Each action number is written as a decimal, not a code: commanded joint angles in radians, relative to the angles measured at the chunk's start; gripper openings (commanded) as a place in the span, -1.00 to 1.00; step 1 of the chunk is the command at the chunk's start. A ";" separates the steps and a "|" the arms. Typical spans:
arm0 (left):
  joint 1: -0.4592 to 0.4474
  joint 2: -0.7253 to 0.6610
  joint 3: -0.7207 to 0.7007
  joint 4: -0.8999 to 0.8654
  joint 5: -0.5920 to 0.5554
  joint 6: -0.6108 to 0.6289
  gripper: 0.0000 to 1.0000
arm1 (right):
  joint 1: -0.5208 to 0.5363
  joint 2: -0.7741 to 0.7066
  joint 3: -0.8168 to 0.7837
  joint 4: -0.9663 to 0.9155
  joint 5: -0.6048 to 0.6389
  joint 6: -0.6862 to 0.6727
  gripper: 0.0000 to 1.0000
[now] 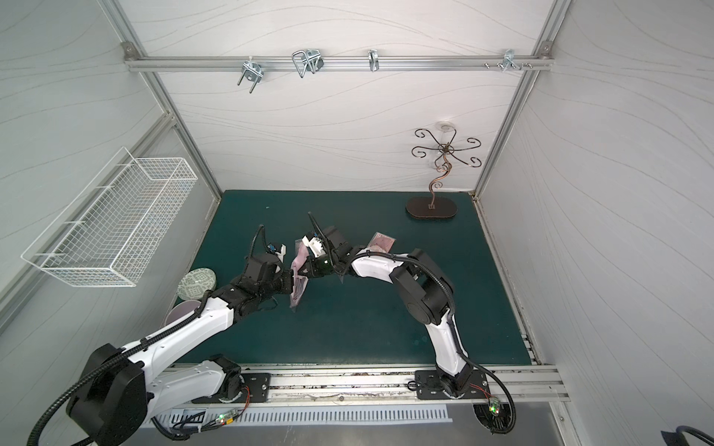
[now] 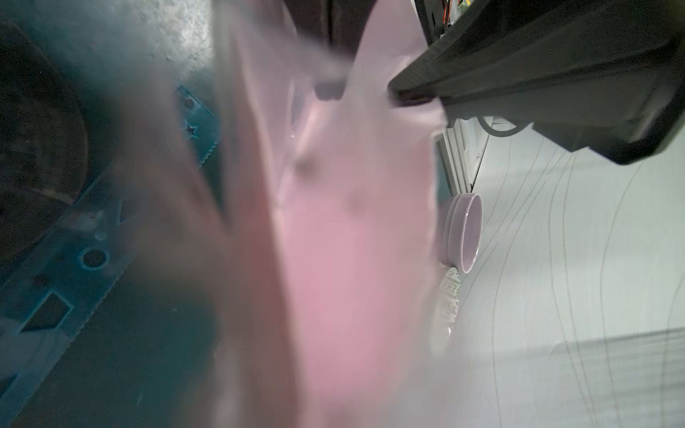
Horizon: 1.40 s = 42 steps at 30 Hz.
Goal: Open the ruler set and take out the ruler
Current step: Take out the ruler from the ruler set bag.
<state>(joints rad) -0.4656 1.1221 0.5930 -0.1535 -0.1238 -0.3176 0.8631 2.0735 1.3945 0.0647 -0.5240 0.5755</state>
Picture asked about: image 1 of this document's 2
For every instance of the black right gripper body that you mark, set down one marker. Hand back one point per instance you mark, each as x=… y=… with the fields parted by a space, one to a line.
x=311 y=264

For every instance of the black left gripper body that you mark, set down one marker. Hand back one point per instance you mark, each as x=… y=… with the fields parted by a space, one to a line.
x=284 y=282

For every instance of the small pink ruler set pouch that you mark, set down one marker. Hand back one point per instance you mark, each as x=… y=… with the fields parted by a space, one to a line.
x=381 y=243

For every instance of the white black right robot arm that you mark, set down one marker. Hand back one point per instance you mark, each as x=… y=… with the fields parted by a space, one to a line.
x=426 y=294

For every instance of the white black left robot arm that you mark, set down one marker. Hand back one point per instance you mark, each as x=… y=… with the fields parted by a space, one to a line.
x=125 y=387

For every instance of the patterned ceramic bowl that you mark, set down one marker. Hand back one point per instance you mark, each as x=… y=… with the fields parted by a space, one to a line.
x=196 y=283

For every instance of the plain purple bowl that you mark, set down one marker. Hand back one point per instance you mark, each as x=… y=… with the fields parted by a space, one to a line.
x=183 y=309

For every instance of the metal clamp hook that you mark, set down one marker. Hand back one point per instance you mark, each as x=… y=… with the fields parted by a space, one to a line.
x=252 y=73
x=509 y=63
x=308 y=60
x=373 y=60

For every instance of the aluminium top crossbar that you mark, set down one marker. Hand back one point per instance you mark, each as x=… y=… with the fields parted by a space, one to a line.
x=332 y=63

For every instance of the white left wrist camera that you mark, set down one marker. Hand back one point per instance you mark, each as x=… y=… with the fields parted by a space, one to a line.
x=263 y=268

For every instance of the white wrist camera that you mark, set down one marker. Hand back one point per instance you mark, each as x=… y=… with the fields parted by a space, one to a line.
x=263 y=268
x=315 y=245

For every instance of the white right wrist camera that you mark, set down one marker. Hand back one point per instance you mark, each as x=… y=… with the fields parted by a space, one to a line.
x=315 y=245

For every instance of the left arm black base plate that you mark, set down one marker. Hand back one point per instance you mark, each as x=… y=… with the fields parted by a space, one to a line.
x=254 y=387

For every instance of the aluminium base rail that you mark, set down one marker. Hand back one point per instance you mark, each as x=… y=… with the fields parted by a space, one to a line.
x=359 y=384

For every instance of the copper wire jewelry stand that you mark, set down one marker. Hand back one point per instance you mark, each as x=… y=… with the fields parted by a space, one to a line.
x=435 y=206

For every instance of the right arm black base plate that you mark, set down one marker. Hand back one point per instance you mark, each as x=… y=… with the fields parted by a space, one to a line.
x=434 y=385

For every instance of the white perforated cable duct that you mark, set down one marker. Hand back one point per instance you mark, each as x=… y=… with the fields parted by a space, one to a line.
x=369 y=415

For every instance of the white wire basket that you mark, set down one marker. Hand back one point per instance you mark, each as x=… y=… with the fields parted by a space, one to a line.
x=107 y=235

